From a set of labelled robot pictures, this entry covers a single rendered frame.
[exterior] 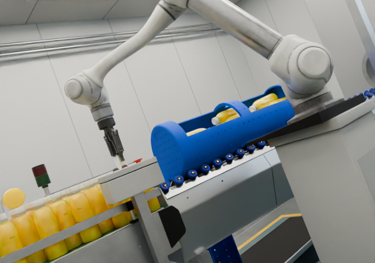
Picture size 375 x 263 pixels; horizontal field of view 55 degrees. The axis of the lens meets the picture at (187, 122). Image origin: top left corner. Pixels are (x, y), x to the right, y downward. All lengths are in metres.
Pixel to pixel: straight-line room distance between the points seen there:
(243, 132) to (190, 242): 0.59
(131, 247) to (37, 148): 3.70
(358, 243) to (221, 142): 0.70
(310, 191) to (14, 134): 4.02
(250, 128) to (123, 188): 0.83
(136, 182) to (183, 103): 5.03
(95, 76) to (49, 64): 3.95
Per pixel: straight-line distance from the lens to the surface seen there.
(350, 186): 1.43
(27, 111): 5.07
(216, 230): 1.72
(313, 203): 1.53
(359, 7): 2.47
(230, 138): 1.76
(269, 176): 1.88
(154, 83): 6.04
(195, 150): 1.64
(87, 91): 1.43
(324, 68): 1.27
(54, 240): 1.34
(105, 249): 1.36
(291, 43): 1.32
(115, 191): 1.25
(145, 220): 1.32
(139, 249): 1.40
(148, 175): 1.30
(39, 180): 1.89
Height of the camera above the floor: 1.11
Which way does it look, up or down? 3 degrees up
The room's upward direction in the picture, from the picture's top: 21 degrees counter-clockwise
